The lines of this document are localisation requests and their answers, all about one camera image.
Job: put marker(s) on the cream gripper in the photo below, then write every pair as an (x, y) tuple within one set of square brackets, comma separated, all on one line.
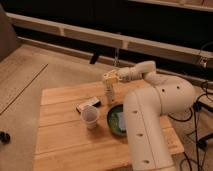
[(110, 78)]

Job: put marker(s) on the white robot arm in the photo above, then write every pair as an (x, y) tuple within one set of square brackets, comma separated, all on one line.
[(143, 107)]

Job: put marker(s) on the green bowl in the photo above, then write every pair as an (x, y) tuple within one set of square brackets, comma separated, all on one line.
[(112, 120)]

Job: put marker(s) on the clear plastic cup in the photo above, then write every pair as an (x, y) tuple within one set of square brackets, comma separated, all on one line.
[(90, 116)]

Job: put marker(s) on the white shelf rail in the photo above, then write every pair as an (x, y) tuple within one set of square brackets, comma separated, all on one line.
[(138, 45)]

